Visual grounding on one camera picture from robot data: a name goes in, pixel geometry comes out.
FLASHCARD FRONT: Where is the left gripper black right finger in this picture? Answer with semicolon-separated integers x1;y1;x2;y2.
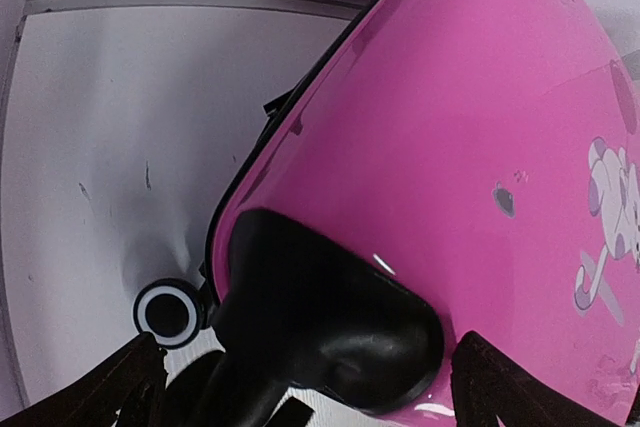
450;330;616;426

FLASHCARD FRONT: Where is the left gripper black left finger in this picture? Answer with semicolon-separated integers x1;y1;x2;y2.
1;333;167;427

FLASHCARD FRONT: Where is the pink cartoon child suitcase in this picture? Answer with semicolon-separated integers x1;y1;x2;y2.
134;0;639;426

